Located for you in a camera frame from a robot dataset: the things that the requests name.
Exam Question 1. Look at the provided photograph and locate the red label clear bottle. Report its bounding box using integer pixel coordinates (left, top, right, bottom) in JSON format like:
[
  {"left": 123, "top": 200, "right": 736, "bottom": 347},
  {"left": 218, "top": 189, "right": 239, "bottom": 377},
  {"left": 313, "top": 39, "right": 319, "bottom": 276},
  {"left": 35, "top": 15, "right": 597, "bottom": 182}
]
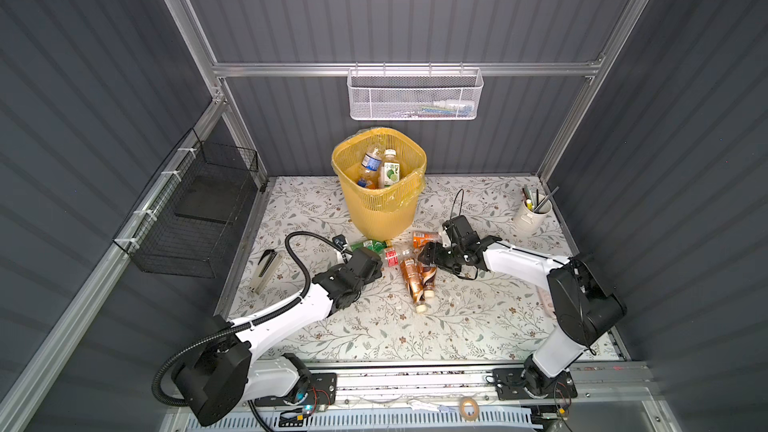
[{"left": 382, "top": 245, "right": 413, "bottom": 267}]

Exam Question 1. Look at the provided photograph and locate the green lime label bottle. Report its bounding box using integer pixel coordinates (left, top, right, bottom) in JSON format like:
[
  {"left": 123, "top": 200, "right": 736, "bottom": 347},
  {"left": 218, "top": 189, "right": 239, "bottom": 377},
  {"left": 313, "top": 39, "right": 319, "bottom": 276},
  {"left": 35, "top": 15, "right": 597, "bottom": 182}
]
[{"left": 379, "top": 149, "right": 401, "bottom": 188}]

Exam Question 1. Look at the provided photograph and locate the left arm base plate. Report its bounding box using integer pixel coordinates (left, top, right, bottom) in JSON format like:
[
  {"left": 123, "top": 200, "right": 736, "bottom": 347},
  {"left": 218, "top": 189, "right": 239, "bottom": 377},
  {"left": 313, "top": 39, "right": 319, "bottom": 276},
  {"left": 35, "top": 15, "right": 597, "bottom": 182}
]
[{"left": 254, "top": 373, "right": 338, "bottom": 407}]

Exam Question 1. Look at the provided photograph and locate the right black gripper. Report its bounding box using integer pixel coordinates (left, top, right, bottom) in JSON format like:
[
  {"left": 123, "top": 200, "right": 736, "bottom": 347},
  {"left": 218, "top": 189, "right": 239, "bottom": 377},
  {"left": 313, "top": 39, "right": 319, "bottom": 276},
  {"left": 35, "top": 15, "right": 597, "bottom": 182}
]
[{"left": 417, "top": 241, "right": 463, "bottom": 273}]

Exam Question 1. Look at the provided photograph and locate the white wire mesh basket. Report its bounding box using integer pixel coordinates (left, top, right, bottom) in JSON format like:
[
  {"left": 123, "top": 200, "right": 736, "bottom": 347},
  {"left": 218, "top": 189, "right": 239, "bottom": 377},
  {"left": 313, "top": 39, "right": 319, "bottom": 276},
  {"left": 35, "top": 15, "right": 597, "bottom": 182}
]
[{"left": 346, "top": 66, "right": 484, "bottom": 121}]

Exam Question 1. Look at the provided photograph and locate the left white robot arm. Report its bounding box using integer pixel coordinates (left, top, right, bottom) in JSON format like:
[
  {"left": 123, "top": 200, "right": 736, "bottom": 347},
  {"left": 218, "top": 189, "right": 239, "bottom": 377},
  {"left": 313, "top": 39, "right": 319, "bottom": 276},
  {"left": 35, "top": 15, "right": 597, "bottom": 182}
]
[{"left": 151, "top": 232, "right": 383, "bottom": 426}]

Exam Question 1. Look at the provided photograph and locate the green plastic bottle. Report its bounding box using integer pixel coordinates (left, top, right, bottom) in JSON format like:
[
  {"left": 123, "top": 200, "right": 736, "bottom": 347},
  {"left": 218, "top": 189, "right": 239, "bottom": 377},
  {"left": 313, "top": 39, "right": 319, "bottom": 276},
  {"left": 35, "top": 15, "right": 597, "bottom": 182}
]
[{"left": 349, "top": 239, "right": 389, "bottom": 254}]

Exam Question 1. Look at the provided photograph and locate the brown coffee bottle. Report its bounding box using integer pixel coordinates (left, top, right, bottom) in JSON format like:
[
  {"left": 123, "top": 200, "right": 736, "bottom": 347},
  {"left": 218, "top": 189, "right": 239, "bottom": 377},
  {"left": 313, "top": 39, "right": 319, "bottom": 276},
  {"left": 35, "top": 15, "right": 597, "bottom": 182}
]
[
  {"left": 420, "top": 264, "right": 437, "bottom": 299},
  {"left": 400, "top": 258, "right": 427, "bottom": 314}
]

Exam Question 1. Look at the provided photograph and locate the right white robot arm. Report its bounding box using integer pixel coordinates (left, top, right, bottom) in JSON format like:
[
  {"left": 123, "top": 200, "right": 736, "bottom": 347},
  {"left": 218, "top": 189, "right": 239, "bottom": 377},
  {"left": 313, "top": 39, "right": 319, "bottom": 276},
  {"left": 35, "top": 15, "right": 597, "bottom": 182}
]
[{"left": 419, "top": 215, "right": 627, "bottom": 399}]

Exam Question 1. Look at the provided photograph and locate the black wire mesh basket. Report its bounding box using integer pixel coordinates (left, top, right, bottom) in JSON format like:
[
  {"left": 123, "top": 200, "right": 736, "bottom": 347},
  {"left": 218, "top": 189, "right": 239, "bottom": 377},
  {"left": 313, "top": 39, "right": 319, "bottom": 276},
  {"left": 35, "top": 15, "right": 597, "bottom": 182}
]
[{"left": 113, "top": 131, "right": 260, "bottom": 279}]

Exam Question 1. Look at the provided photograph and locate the orange white label bottle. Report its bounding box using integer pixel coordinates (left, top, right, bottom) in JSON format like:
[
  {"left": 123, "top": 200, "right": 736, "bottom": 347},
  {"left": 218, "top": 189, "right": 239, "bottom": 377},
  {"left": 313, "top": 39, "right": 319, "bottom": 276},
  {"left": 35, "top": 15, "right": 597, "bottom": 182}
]
[{"left": 412, "top": 231, "right": 442, "bottom": 249}]

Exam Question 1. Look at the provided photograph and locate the roll of tape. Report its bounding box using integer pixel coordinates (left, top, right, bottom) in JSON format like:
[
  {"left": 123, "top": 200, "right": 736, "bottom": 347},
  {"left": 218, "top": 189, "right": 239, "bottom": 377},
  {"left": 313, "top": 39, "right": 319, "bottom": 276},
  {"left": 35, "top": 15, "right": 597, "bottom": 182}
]
[{"left": 458, "top": 396, "right": 480, "bottom": 422}]

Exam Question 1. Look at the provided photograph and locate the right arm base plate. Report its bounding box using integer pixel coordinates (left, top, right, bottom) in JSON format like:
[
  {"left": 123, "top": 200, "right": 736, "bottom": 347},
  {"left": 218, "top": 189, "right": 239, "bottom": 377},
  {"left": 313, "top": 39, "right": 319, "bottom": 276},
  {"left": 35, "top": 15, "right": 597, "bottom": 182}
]
[{"left": 489, "top": 367, "right": 578, "bottom": 401}]

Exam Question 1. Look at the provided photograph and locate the white pen holder cup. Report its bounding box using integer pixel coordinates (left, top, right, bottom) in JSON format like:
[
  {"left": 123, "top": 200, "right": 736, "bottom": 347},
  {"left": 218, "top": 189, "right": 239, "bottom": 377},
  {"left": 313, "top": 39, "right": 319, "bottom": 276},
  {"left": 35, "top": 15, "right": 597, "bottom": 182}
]
[{"left": 513, "top": 186, "right": 554, "bottom": 233}]

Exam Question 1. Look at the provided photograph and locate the yellow slatted waste bin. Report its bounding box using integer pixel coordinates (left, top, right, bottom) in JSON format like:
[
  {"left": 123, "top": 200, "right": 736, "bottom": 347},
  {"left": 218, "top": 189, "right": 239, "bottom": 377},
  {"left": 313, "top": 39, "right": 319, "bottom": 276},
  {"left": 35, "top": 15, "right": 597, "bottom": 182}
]
[{"left": 331, "top": 127, "right": 427, "bottom": 240}]

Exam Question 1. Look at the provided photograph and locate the blue label water bottle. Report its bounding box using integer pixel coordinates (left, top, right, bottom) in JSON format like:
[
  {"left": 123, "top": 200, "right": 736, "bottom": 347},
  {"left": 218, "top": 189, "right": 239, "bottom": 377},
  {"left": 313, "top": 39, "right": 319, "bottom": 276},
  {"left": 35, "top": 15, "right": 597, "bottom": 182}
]
[{"left": 356, "top": 145, "right": 383, "bottom": 189}]

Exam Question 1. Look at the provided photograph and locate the floral table mat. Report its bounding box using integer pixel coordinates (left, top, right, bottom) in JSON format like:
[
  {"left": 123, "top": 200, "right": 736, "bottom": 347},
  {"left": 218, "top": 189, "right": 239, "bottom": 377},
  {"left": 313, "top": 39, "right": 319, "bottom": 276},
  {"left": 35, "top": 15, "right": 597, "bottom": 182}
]
[{"left": 222, "top": 175, "right": 571, "bottom": 362}]

